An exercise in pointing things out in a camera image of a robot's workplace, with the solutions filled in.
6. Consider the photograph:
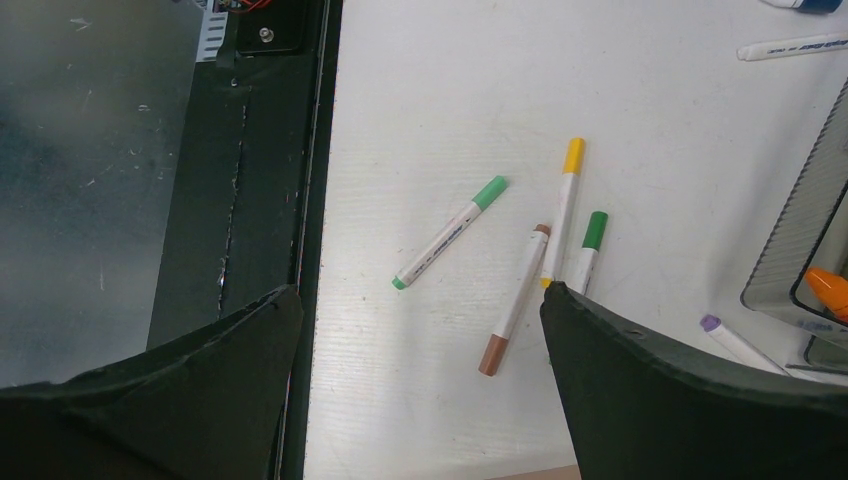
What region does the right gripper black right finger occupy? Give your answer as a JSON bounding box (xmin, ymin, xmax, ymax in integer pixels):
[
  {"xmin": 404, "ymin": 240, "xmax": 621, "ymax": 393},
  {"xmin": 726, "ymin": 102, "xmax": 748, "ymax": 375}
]
[{"xmin": 540, "ymin": 282, "xmax": 847, "ymax": 479}]

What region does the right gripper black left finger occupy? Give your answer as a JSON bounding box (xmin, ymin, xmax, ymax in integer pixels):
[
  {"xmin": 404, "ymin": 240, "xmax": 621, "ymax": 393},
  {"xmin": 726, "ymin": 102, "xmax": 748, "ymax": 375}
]
[{"xmin": 1, "ymin": 286, "xmax": 303, "ymax": 479}]

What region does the orange cap marker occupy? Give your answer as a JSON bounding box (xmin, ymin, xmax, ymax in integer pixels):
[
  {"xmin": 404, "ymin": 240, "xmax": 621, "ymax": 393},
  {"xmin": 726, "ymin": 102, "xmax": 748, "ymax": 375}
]
[{"xmin": 804, "ymin": 267, "xmax": 847, "ymax": 321}]

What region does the clear drawer organizer box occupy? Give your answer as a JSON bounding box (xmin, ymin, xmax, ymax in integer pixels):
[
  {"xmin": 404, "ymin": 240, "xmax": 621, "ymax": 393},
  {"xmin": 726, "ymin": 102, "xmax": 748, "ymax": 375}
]
[{"xmin": 740, "ymin": 85, "xmax": 847, "ymax": 378}]

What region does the blue cap small bottle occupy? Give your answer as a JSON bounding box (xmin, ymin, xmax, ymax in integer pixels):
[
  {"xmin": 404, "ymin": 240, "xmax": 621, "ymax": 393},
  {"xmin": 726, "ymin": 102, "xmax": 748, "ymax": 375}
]
[{"xmin": 762, "ymin": 0, "xmax": 843, "ymax": 15}]

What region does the purple cap marker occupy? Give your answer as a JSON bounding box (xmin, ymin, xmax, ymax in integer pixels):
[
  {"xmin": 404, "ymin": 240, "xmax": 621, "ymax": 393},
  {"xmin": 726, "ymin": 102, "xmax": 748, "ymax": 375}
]
[{"xmin": 699, "ymin": 315, "xmax": 788, "ymax": 376}]

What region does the blue cap brown marker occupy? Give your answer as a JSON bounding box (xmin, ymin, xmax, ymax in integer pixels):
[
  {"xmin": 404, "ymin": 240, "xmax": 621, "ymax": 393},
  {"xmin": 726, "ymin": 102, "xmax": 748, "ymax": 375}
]
[{"xmin": 478, "ymin": 224, "xmax": 551, "ymax": 377}]

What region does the dark green cap marker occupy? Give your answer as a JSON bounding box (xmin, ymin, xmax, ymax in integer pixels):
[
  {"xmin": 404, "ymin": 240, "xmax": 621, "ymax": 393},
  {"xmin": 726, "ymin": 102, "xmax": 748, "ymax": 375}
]
[{"xmin": 570, "ymin": 211, "xmax": 609, "ymax": 295}]

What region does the yellow cap marker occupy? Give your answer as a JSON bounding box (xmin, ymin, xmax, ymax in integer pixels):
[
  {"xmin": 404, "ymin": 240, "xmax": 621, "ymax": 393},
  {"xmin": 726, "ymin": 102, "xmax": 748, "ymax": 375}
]
[{"xmin": 540, "ymin": 137, "xmax": 586, "ymax": 289}]

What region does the white acrylic marker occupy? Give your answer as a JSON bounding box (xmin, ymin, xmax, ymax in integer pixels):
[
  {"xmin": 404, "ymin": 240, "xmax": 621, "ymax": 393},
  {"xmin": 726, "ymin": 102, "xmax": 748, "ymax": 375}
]
[{"xmin": 736, "ymin": 32, "xmax": 847, "ymax": 62}]

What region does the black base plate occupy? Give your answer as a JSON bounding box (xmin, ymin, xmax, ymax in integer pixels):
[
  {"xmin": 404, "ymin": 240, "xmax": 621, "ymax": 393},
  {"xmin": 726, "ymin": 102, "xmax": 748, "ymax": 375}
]
[{"xmin": 147, "ymin": 1, "xmax": 343, "ymax": 479}]

